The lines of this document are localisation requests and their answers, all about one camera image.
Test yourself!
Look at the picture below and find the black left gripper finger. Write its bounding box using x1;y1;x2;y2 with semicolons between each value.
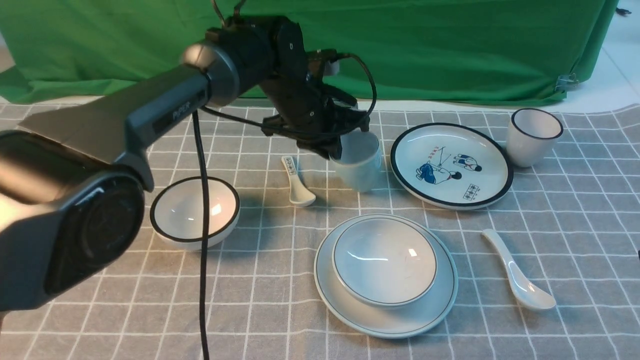
330;119;370;138
299;137;343;160

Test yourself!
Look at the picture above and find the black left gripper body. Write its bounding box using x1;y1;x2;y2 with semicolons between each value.
260;76;371;144

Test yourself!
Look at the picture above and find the pale green ceramic cup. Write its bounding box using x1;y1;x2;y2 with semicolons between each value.
329;129;383;193

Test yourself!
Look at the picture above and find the thin-rimmed white bowl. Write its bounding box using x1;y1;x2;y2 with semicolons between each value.
332;216;438;307

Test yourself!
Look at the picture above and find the plain white ceramic spoon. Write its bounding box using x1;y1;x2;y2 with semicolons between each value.
481;228;557;311

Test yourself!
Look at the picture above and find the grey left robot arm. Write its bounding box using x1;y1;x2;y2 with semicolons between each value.
0;14;371;313

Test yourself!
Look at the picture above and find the small patterned white spoon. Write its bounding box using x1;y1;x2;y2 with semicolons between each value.
281;155;316;207

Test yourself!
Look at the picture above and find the black-rimmed illustrated plate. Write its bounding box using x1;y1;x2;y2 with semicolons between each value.
390;123;514;211

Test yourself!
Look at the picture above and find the grey checked tablecloth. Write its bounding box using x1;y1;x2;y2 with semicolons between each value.
1;105;640;360

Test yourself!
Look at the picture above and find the black-rimmed white bowl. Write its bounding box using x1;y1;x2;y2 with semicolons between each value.
150;176;241;251

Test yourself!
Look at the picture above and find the green backdrop cloth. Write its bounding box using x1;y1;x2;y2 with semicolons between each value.
0;0;618;107

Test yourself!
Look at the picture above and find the thin-rimmed white plate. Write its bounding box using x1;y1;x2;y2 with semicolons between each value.
314;214;459;339

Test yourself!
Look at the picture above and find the black-rimmed white cup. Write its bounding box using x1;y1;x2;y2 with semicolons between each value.
505;108;564;167

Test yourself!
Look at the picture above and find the metal cloth clamp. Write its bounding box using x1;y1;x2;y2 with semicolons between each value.
554;73;580;92

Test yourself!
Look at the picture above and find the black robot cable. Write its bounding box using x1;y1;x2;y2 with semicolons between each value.
192;52;378;360

